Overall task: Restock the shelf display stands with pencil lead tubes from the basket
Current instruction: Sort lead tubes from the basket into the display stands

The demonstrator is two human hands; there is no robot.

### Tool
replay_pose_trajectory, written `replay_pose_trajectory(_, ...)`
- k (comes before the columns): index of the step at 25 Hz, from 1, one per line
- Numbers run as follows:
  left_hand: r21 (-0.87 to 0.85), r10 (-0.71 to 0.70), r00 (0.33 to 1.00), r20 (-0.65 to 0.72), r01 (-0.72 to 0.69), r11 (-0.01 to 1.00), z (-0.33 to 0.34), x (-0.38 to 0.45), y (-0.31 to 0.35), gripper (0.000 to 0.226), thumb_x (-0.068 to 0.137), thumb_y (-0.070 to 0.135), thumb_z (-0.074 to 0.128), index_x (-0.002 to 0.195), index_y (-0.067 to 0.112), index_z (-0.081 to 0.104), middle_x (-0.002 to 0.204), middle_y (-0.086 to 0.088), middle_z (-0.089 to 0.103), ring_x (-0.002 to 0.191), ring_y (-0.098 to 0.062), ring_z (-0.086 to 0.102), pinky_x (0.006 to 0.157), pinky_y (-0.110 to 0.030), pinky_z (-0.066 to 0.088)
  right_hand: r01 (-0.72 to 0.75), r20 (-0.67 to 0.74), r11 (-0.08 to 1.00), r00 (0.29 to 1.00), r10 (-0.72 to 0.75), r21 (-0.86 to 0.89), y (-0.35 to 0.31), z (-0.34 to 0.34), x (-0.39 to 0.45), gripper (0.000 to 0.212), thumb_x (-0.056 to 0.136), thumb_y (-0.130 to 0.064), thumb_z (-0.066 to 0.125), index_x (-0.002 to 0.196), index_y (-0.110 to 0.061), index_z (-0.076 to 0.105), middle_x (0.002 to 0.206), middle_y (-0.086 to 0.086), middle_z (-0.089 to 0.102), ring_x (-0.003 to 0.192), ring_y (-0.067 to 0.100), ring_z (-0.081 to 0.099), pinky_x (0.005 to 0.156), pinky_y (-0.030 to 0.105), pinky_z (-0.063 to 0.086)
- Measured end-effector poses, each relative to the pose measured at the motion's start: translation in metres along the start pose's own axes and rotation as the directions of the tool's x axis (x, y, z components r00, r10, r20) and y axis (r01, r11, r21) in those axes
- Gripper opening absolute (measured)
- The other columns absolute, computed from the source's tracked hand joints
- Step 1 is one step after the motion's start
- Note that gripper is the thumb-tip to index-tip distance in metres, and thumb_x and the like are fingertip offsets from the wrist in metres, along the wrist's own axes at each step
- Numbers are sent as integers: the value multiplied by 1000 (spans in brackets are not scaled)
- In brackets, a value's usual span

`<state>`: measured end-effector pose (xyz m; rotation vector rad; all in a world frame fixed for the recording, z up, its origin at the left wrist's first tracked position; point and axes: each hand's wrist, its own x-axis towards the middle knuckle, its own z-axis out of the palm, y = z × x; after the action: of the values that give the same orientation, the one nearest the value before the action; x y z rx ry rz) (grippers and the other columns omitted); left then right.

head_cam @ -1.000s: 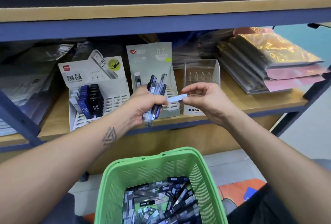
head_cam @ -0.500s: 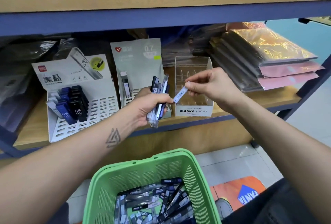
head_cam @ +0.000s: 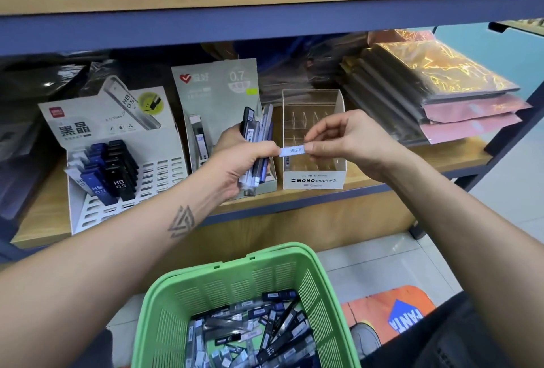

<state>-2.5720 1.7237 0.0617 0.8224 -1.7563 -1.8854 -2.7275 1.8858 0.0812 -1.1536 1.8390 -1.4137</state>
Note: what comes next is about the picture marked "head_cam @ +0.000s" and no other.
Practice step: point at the person's right hand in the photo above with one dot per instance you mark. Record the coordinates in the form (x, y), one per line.
(357, 142)

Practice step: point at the pale green display box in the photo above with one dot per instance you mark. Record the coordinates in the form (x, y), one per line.
(217, 91)

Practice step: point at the dark plastic-wrapped packs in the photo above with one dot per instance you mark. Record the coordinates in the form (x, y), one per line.
(442, 83)

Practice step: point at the row of HB lead cases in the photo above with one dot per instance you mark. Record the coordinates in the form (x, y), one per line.
(106, 172)

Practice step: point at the person's right forearm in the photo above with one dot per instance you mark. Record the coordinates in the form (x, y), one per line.
(476, 253)

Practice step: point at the person's left hand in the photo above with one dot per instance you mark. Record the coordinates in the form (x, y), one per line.
(234, 164)

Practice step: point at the white display box red label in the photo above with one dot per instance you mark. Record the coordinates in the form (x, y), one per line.
(85, 108)

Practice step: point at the pile of lead cases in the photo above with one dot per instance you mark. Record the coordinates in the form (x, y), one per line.
(255, 334)

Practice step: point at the clear plastic display box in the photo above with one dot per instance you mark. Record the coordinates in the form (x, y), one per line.
(314, 181)

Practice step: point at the grey sneaker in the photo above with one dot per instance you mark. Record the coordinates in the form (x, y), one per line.
(365, 340)

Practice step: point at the colourful printed mat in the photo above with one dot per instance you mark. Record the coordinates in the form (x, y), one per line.
(382, 308)

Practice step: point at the green plastic basket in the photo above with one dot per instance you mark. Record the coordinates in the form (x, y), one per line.
(170, 295)

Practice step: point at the person's left forearm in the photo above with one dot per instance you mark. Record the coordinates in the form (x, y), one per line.
(102, 287)

